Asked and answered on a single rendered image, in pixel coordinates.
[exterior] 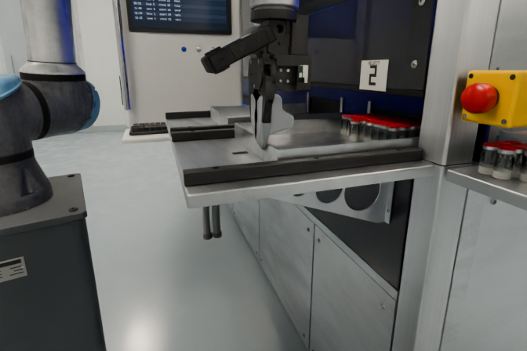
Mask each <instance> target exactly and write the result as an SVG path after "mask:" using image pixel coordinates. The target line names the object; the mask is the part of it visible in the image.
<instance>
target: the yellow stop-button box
mask: <svg viewBox="0 0 527 351"><path fill-rule="evenodd" d="M474 83H488V84H490V85H492V86H493V87H494V88H495V90H496V93H497V100H496V104H495V106H494V107H493V108H492V109H491V110H490V111H488V112H486V113H482V114H471V113H469V112H467V111H466V110H464V108H463V110H462V115H461V119H462V120H463V121H469V122H474V123H479V124H484V125H493V126H498V127H503V128H519V127H527V71H509V70H498V71H469V73H468V76H467V86H469V85H471V84H474ZM467 86H466V87H467Z"/></svg>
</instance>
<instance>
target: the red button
mask: <svg viewBox="0 0 527 351"><path fill-rule="evenodd" d="M496 100H497V93H496V90H495V88H494V87H493V86H492V85H490V84H488V83H474V84H471V85H469V86H467V87H466V88H465V89H464V91H463V92H462V94H461V97H460V102H461V105H462V107H463V108H464V110H466V111H467V112H469V113H471V114H482V113H486V112H488V111H490V110H491V109H492V108H493V107H494V106H495V104H496Z"/></svg>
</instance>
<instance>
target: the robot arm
mask: <svg viewBox="0 0 527 351"><path fill-rule="evenodd" d="M19 2H20V12H21V19H22V24H23V31H24V42H25V48H26V54H27V62H26V64H24V65H23V66H22V67H21V68H20V70H19V72H20V76H18V75H16V74H0V217H2V216H6V215H12V214H16V213H18V212H23V211H26V210H28V209H31V208H34V207H36V206H38V205H40V204H42V203H44V202H46V201H48V199H50V198H51V196H52V195H53V190H52V186H51V183H50V181H49V179H48V178H47V176H46V175H45V173H44V172H43V170H42V168H41V166H40V165H39V163H38V162H37V161H36V159H35V153H34V148H33V144H32V141H34V140H38V139H45V138H49V137H53V136H60V135H64V134H72V133H76V132H78V131H81V130H84V129H86V128H88V127H90V126H91V125H92V124H93V123H94V122H95V121H96V119H97V118H98V115H99V112H100V97H99V94H98V92H97V91H96V90H94V89H95V87H94V86H93V85H92V84H91V83H90V82H89V81H86V77H85V72H84V70H83V69H81V68H80V67H79V66H78V65H77V62H76V53H75V37H74V28H73V19H72V11H71V0H19ZM249 8H250V9H251V10H252V11H251V12H250V21H251V22H252V23H255V24H263V26H262V27H260V28H258V29H256V30H255V31H253V32H251V33H249V34H247V35H245V36H243V37H241V38H239V39H237V40H235V41H233V42H232V43H230V44H228V45H225V46H224V47H222V48H220V46H219V47H216V48H212V49H210V50H209V51H208V52H207V53H205V56H203V57H202V58H201V62H202V65H203V67H204V68H205V71H206V72H207V73H212V74H219V73H221V72H224V71H225V70H226V69H227V68H229V67H230V65H231V64H233V63H235V62H237V61H238V60H240V59H242V58H244V57H246V56H248V55H250V57H251V59H250V60H249V69H248V80H249V109H250V117H251V121H252V127H253V134H254V138H255V140H256V142H257V144H258V146H259V147H260V149H262V150H265V148H266V145H267V141H268V137H269V135H270V134H272V133H275V132H279V131H282V130H285V129H288V128H291V127H292V126H293V122H294V118H293V116H292V115H291V114H288V113H286V112H285V111H284V110H283V109H282V98H281V97H280V95H278V94H275V90H282V91H283V92H296V91H297V90H310V86H311V57H312V56H308V55H307V38H308V22H309V16H305V15H297V12H296V11H297V10H298V9H299V0H249ZM300 65H308V76H307V83H304V78H299V76H300V73H302V70H303V66H300Z"/></svg>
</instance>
